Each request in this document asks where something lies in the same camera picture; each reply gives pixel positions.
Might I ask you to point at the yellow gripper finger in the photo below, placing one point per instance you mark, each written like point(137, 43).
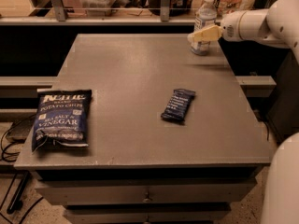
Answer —
point(206, 34)

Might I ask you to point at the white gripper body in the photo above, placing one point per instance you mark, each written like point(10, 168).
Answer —
point(230, 29)

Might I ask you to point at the clear plastic water bottle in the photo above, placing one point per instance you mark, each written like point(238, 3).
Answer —
point(205, 15)

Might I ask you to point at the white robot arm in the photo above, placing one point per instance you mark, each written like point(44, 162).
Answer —
point(276, 26)

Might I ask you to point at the blue Kettle chip bag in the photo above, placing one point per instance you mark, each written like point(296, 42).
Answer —
point(61, 118)

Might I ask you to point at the dark blue snack bar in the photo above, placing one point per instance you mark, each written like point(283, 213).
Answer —
point(178, 105)

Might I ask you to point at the metal shelf railing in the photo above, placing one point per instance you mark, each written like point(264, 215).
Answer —
point(71, 13)

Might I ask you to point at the grey upper drawer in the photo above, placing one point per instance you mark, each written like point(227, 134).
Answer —
point(144, 191)

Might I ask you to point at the grey drawer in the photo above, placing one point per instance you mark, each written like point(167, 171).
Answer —
point(140, 214)
point(144, 191)

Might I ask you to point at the grey lower drawer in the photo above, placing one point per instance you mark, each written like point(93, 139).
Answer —
point(140, 214)

